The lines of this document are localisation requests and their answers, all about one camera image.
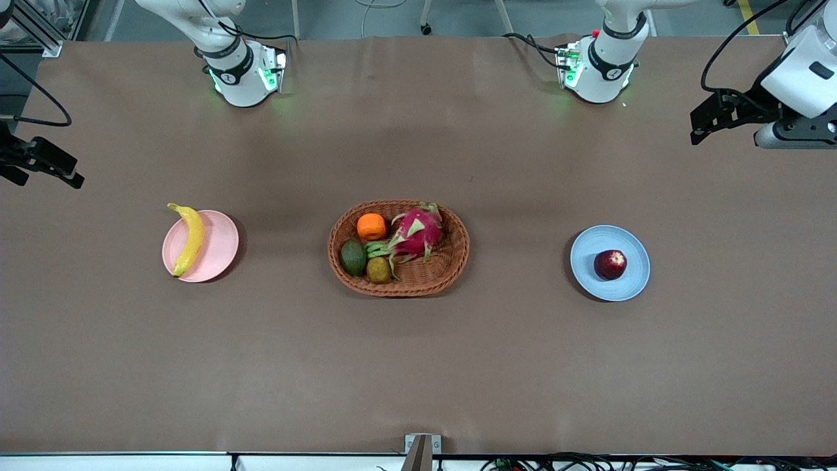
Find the yellow banana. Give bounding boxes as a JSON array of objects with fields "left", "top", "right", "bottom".
[{"left": 167, "top": 203, "right": 206, "bottom": 278}]

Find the red apple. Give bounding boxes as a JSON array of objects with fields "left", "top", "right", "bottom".
[{"left": 594, "top": 249, "right": 628, "bottom": 281}]

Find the pink round plate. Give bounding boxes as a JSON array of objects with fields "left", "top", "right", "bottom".
[{"left": 162, "top": 209, "right": 240, "bottom": 283}]

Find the blue round plate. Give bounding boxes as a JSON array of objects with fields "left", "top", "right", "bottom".
[{"left": 570, "top": 225, "right": 651, "bottom": 302}]

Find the table cover sheet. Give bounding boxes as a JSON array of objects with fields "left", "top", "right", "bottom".
[{"left": 0, "top": 34, "right": 837, "bottom": 457}]

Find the pink dragon fruit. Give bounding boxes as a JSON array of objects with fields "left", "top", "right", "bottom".
[{"left": 364, "top": 202, "right": 445, "bottom": 281}]

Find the green avocado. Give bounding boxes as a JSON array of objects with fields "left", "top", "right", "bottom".
[{"left": 339, "top": 239, "right": 368, "bottom": 277}]

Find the brown wicker basket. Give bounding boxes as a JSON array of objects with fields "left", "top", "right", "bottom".
[{"left": 327, "top": 200, "right": 470, "bottom": 298}]

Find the orange fruit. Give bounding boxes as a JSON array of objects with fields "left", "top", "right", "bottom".
[{"left": 356, "top": 213, "right": 388, "bottom": 241}]

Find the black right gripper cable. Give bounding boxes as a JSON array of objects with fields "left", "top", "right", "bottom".
[{"left": 0, "top": 52, "right": 72, "bottom": 128}]

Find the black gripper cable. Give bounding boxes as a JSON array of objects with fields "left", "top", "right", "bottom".
[
  {"left": 0, "top": 52, "right": 72, "bottom": 128},
  {"left": 700, "top": 0, "right": 795, "bottom": 93}
]

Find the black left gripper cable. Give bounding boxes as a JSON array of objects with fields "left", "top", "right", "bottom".
[{"left": 700, "top": 0, "right": 795, "bottom": 93}]

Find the aluminium frame profile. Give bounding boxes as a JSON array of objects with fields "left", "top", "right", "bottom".
[{"left": 0, "top": 0, "right": 63, "bottom": 58}]

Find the black left arm base cable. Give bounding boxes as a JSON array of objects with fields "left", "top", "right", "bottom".
[{"left": 502, "top": 33, "right": 564, "bottom": 70}]

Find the black arm base cable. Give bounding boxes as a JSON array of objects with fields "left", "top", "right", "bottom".
[
  {"left": 502, "top": 33, "right": 564, "bottom": 70},
  {"left": 196, "top": 0, "right": 300, "bottom": 45}
]

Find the black right arm base cable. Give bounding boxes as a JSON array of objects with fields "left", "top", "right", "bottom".
[{"left": 196, "top": 0, "right": 300, "bottom": 45}]

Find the white table edge rail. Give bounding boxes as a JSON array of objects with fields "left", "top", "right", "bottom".
[{"left": 0, "top": 451, "right": 837, "bottom": 471}]

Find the tangled black cable bundle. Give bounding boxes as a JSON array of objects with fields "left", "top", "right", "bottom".
[{"left": 481, "top": 451, "right": 837, "bottom": 471}]

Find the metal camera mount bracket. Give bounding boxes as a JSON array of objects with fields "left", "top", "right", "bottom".
[{"left": 404, "top": 434, "right": 442, "bottom": 471}]

